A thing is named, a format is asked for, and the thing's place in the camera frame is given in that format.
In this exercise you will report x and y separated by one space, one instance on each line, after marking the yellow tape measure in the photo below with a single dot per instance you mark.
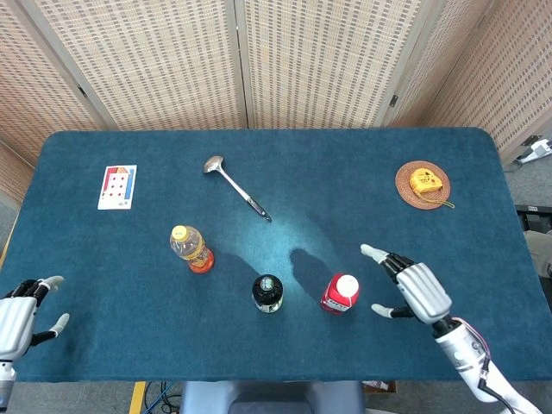
424 181

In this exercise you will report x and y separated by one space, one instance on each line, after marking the orange iced tea bottle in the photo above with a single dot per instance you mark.
190 249

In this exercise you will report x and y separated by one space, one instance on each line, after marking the black equipment frame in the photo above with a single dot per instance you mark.
532 210

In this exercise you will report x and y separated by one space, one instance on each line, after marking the beige bag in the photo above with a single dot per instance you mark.
543 250

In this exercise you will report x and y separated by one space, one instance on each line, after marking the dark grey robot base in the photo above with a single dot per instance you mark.
271 397

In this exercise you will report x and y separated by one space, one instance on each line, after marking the playing card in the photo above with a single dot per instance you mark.
116 187

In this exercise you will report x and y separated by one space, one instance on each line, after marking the red NFC juice bottle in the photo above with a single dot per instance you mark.
338 295

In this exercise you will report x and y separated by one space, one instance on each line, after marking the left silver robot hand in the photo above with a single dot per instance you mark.
15 321

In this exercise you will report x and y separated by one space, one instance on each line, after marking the white device on floor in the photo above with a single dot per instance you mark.
539 151

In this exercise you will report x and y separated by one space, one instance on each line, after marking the dark tea bottle black cap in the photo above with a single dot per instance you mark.
267 291

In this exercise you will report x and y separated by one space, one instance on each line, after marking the woven folding screen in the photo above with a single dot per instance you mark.
172 64

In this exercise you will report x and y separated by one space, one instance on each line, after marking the small cardboard box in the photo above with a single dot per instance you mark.
379 387

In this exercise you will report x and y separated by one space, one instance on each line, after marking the blue felt tablecloth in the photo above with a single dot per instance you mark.
259 349

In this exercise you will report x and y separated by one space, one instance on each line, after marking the round woven rattan coaster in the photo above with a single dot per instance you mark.
405 192

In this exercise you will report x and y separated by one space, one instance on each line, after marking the steel ladle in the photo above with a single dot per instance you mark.
212 164

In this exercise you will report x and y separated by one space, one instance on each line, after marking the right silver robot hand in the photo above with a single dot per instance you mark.
422 293

